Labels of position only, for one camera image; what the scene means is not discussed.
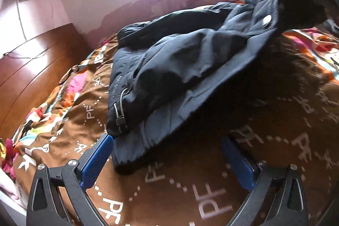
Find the dark navy padded jacket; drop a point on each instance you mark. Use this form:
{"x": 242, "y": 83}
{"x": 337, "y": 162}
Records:
{"x": 185, "y": 61}

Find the wooden headboard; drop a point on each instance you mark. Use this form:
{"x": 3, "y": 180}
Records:
{"x": 39, "y": 69}

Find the pink pillow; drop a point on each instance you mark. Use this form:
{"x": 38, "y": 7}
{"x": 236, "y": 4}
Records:
{"x": 10, "y": 186}

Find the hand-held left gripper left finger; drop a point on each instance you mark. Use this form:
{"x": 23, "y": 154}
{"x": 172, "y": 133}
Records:
{"x": 95, "y": 165}

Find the white wall pipe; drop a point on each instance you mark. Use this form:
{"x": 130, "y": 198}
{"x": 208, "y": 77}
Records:
{"x": 20, "y": 19}

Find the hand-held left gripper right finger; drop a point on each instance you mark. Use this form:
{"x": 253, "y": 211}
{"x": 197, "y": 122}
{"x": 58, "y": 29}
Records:
{"x": 238, "y": 165}

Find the brown printed blanket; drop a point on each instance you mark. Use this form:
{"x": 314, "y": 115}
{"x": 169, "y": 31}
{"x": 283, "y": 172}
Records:
{"x": 172, "y": 197}

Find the magenta floral cloth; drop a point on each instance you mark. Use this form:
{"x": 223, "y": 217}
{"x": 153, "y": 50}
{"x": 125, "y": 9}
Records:
{"x": 8, "y": 157}

